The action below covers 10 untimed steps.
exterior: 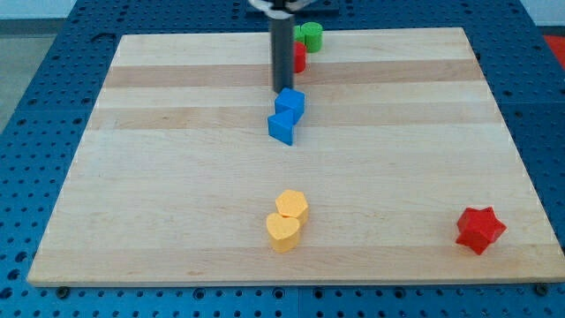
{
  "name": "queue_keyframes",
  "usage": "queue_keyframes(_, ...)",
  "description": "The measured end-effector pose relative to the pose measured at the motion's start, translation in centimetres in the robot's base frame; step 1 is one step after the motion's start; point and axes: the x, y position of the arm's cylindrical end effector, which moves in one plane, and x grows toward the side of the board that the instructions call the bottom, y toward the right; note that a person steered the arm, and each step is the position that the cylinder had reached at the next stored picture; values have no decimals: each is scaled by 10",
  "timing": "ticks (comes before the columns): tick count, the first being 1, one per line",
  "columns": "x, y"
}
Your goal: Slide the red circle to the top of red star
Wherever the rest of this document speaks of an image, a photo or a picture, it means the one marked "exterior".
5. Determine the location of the green block behind rod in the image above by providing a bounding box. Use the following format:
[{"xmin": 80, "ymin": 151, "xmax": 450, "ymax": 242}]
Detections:
[{"xmin": 293, "ymin": 26, "xmax": 305, "ymax": 43}]

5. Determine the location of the robot arm end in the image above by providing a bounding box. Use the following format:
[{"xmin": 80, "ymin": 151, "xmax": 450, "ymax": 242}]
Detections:
[{"xmin": 248, "ymin": 0, "xmax": 317, "ymax": 19}]

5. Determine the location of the green cylinder block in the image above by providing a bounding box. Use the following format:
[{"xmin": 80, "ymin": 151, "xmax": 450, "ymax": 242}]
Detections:
[{"xmin": 300, "ymin": 21, "xmax": 323, "ymax": 53}]

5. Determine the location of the blue triangle block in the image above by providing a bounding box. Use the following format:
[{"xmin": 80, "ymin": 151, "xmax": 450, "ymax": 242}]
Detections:
[{"xmin": 267, "ymin": 110, "xmax": 294, "ymax": 146}]

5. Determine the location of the blue cube block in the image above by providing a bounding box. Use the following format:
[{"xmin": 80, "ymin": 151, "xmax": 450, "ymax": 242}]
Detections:
[{"xmin": 275, "ymin": 87, "xmax": 305, "ymax": 124}]

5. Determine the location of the red star block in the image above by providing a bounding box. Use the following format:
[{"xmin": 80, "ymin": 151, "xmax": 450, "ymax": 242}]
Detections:
[{"xmin": 456, "ymin": 207, "xmax": 507, "ymax": 255}]

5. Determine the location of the yellow hexagon block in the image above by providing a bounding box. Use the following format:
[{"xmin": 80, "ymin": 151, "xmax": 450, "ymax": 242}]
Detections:
[{"xmin": 275, "ymin": 189, "xmax": 309, "ymax": 226}]

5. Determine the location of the wooden board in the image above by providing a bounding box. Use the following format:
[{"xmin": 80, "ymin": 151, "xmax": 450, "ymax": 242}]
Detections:
[{"xmin": 27, "ymin": 27, "xmax": 564, "ymax": 287}]

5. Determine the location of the yellow heart block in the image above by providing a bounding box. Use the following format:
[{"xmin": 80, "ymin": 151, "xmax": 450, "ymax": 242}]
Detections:
[{"xmin": 266, "ymin": 213, "xmax": 301, "ymax": 253}]

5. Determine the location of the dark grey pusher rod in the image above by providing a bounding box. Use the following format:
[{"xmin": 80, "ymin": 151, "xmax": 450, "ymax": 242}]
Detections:
[{"xmin": 267, "ymin": 9, "xmax": 294, "ymax": 93}]

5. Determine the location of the red cylinder block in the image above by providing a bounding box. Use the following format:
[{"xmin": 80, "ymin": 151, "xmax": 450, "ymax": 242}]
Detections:
[{"xmin": 294, "ymin": 42, "xmax": 307, "ymax": 73}]

